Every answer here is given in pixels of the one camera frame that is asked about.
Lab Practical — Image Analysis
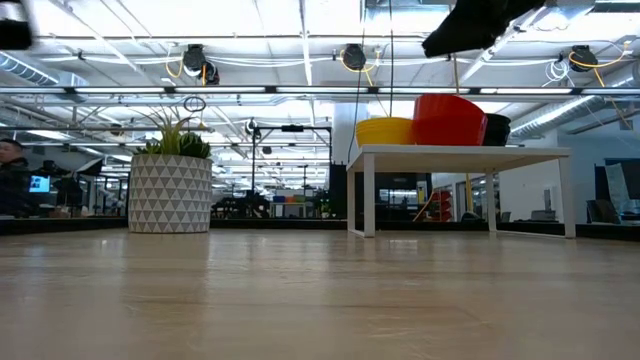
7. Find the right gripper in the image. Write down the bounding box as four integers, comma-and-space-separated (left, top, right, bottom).
423, 0, 548, 58

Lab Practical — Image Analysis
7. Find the white low stand table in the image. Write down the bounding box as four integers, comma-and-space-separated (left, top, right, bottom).
345, 144, 577, 240

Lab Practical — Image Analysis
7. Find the red cart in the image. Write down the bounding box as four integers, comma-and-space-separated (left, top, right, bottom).
428, 189, 454, 222

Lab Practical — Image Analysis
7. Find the black box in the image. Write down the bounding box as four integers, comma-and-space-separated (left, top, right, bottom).
327, 163, 350, 220

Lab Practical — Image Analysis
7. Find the green succulent plant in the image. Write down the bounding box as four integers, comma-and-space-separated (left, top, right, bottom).
132, 107, 212, 160

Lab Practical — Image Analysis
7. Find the grey white triangle-pattern plant pot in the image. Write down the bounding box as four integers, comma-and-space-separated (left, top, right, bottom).
127, 153, 214, 235

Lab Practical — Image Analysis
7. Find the computer monitor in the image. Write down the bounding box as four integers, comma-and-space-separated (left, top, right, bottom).
28, 174, 52, 194

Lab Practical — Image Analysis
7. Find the person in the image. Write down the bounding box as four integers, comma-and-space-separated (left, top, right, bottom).
0, 138, 32, 217

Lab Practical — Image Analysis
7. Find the thin black hanging cable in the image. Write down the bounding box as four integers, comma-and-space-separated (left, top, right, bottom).
387, 0, 395, 119
348, 29, 366, 151

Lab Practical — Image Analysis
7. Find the black ceiling cable reel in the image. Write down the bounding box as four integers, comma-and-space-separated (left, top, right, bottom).
180, 43, 221, 86
341, 43, 368, 72
568, 44, 600, 74

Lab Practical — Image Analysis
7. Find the silver ventilation duct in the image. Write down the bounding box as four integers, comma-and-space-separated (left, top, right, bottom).
507, 94, 640, 141
0, 49, 64, 87

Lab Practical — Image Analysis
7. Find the black metal frame rig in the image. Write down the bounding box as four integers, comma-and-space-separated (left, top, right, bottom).
251, 124, 334, 206

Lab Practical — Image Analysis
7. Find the black table frame rail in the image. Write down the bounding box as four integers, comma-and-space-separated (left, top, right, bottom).
0, 218, 640, 242

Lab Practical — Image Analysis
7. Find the hanging black wire loop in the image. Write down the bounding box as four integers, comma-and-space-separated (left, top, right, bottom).
182, 95, 207, 114

